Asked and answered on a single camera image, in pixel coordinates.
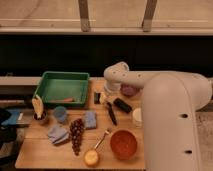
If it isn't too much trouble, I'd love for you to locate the black dish brush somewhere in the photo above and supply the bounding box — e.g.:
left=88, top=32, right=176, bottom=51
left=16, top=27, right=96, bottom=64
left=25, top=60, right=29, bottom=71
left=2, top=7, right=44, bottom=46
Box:
left=93, top=91, right=118, bottom=127

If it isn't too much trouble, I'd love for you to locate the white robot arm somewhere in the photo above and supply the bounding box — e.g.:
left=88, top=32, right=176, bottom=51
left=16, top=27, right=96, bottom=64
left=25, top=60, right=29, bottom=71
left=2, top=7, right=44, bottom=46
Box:
left=104, top=62, right=213, bottom=171

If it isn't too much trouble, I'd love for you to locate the purple bowl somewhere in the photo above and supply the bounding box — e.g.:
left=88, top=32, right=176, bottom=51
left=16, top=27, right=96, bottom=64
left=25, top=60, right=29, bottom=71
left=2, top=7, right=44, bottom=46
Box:
left=120, top=84, right=140, bottom=97

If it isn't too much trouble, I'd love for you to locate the red bowl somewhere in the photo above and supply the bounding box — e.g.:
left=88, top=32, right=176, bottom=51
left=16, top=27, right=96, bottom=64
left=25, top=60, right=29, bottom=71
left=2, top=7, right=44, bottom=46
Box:
left=110, top=130, right=137, bottom=160

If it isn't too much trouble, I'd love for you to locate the black rectangular block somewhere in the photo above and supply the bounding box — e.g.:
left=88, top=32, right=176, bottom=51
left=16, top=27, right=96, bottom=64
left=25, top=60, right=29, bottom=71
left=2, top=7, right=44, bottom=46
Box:
left=113, top=98, right=132, bottom=113

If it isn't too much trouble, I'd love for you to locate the blue sponge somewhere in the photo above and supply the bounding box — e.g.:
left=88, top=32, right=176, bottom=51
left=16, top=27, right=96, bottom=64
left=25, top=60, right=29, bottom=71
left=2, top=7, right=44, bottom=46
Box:
left=85, top=111, right=97, bottom=129

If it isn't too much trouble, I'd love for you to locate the orange carrot in tray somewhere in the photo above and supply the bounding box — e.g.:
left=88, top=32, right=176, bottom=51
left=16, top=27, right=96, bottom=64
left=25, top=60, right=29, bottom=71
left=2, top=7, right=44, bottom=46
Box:
left=50, top=98, right=75, bottom=103

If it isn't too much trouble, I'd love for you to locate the white paper cup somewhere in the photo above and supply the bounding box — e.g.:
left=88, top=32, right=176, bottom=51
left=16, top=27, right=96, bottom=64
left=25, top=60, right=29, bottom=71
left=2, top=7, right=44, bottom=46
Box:
left=132, top=108, right=142, bottom=127

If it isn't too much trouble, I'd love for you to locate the dark red grape bunch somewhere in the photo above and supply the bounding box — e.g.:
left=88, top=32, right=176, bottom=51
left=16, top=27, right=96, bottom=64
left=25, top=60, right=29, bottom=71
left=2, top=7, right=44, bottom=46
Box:
left=70, top=118, right=84, bottom=156

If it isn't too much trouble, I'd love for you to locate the blue plastic cup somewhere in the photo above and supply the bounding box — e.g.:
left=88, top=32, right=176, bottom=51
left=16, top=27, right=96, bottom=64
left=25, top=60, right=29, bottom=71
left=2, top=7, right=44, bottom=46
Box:
left=53, top=106, right=67, bottom=123

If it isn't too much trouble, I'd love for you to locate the green plastic tray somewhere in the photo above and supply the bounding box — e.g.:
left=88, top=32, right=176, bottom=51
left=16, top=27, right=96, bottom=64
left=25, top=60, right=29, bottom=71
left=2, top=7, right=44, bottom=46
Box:
left=34, top=71, right=90, bottom=108

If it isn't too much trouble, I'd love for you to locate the blue folded cloth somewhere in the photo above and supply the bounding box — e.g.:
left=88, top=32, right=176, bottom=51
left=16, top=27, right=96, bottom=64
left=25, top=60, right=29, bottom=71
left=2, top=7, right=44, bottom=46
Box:
left=47, top=125, right=69, bottom=145

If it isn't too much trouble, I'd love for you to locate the brown small cup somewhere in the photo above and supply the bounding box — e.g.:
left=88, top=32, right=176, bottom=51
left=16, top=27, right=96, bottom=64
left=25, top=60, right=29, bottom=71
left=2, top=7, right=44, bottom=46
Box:
left=33, top=113, right=48, bottom=125

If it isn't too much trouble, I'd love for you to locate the yellow apple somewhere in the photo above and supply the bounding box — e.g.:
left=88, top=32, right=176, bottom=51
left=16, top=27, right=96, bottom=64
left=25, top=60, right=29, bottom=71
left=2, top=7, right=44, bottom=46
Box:
left=84, top=149, right=99, bottom=167

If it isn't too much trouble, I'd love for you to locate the blue device at left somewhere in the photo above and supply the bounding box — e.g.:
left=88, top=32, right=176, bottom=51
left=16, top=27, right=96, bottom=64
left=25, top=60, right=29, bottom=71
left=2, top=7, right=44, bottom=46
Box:
left=2, top=109, right=23, bottom=126

